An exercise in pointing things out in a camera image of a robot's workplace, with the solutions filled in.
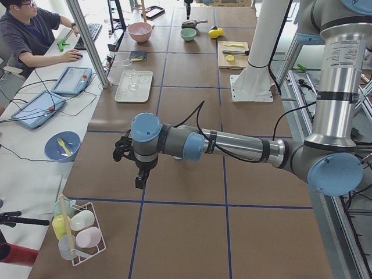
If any yellow plastic knife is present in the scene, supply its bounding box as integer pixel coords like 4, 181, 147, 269
222, 43, 245, 48

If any pink bowl with ice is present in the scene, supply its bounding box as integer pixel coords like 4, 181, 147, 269
127, 22, 153, 43

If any yellow sponge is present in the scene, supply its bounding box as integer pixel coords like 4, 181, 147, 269
130, 56, 144, 62

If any white plastic cup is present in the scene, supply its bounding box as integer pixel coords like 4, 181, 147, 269
70, 210, 95, 231

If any blue bowl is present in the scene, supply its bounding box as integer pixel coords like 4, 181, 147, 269
44, 131, 81, 163

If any yellow lemon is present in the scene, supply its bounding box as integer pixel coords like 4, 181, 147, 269
217, 27, 224, 37
208, 29, 220, 39

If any wooden cutting board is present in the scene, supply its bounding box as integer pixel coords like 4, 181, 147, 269
217, 41, 249, 69

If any seated person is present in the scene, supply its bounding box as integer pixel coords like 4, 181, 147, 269
1, 1, 81, 78

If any yellow plastic fork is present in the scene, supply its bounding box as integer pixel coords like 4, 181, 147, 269
57, 138, 71, 156

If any black tripod handle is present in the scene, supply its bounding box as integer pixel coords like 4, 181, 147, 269
1, 210, 50, 228

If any steel muddler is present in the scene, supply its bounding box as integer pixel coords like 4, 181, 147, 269
222, 49, 250, 56

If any clear glass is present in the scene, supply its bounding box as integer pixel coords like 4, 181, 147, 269
124, 69, 138, 91

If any wooden rack handle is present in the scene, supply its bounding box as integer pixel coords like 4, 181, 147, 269
59, 194, 77, 257

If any pink plastic cup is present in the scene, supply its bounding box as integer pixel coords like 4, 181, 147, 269
76, 227, 102, 248

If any green bowl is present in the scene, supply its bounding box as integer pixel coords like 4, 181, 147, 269
180, 28, 196, 41

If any white wire cup rack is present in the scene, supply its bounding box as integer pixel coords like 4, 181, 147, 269
58, 197, 106, 266

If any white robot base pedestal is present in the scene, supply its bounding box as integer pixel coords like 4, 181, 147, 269
230, 0, 292, 102

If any green plastic cup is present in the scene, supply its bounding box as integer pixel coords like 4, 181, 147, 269
53, 200, 74, 218

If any half lemon slice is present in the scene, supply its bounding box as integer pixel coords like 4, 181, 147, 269
226, 55, 235, 63

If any black keyboard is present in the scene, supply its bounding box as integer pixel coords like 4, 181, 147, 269
73, 23, 103, 51

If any black tray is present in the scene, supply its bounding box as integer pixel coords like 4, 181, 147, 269
145, 5, 165, 20

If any cream bear tray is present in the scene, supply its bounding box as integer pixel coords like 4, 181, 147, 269
114, 70, 153, 103

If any blue teach pendant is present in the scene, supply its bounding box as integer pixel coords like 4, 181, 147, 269
51, 67, 92, 96
11, 91, 66, 130

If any far blue teach pendant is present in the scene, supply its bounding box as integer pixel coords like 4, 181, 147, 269
51, 67, 92, 96

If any near blue teach pendant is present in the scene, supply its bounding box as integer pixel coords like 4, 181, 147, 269
11, 91, 66, 130

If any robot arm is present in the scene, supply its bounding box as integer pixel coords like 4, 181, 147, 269
184, 0, 193, 20
124, 1, 371, 196

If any red cylinder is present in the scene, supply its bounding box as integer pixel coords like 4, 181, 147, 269
1, 243, 39, 267

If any clear plastic cup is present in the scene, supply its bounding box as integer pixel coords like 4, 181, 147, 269
58, 235, 76, 260

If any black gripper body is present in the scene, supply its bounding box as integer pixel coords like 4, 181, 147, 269
135, 159, 157, 177

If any yellow plastic cup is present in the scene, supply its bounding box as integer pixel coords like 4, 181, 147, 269
52, 214, 67, 240

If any aluminium frame post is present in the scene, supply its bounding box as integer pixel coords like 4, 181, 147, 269
66, 0, 110, 88

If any green clamp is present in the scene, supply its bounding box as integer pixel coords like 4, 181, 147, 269
57, 40, 70, 52

